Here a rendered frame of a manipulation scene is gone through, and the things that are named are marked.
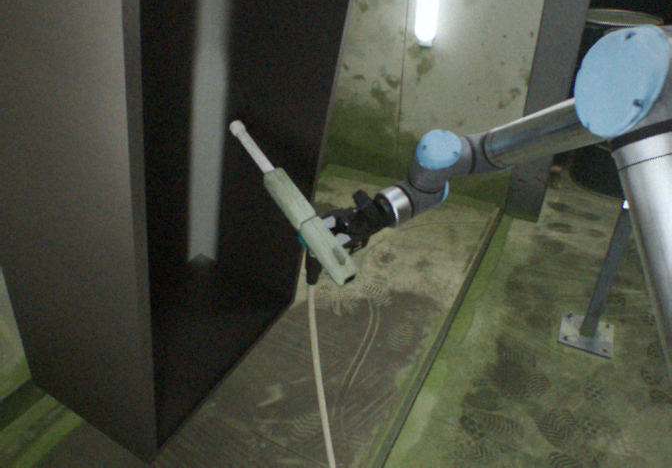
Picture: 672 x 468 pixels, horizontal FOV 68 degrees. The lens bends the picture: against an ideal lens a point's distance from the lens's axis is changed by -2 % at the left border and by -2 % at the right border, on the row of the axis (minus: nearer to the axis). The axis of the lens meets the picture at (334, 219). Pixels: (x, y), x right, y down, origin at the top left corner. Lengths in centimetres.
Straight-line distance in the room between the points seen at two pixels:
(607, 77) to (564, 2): 197
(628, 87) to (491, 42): 208
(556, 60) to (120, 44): 226
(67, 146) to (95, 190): 7
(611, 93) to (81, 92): 61
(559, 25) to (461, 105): 59
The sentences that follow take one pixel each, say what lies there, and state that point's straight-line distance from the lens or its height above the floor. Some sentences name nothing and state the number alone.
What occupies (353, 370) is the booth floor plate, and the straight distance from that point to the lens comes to 191.
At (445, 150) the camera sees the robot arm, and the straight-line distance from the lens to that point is 111.
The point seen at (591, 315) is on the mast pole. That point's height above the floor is 12.
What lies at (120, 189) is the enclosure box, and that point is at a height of 115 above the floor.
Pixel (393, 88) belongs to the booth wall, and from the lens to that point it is 289.
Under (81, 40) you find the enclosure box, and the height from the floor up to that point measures 134.
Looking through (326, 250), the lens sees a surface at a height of 88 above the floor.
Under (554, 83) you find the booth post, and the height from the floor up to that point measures 76.
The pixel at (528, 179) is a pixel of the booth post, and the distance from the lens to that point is 286.
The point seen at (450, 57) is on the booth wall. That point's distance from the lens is 275.
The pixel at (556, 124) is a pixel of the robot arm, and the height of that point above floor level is 114.
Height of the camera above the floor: 146
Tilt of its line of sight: 31 degrees down
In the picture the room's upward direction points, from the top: straight up
